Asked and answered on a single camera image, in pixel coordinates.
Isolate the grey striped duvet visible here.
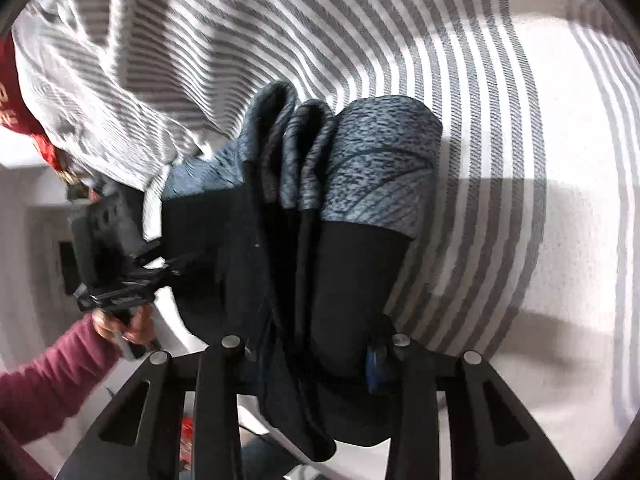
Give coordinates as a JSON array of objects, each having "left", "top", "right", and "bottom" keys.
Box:
[{"left": 11, "top": 0, "right": 639, "bottom": 439}]

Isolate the red embroidered pillow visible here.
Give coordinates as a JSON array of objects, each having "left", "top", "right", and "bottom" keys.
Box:
[{"left": 0, "top": 32, "right": 65, "bottom": 171}]

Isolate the person left hand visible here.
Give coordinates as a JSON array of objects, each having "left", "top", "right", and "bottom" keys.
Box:
[{"left": 92, "top": 304, "right": 156, "bottom": 346}]

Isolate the maroon sleeve forearm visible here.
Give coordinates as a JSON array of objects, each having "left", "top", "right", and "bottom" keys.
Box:
[{"left": 1, "top": 315, "right": 119, "bottom": 479}]

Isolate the black blue patterned garment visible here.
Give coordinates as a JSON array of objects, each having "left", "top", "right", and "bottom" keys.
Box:
[{"left": 160, "top": 81, "right": 442, "bottom": 462}]

